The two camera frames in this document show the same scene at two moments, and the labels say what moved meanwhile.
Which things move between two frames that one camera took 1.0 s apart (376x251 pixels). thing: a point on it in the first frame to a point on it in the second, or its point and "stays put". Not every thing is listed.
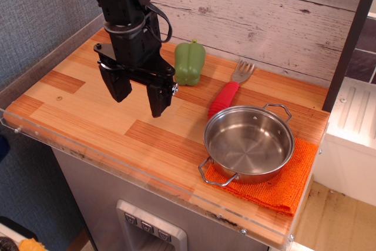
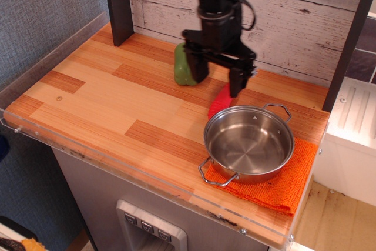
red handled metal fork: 225,97 stays put
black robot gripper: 136,52 to 220,40
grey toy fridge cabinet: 121,216 stays put
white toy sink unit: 346,162 stays put
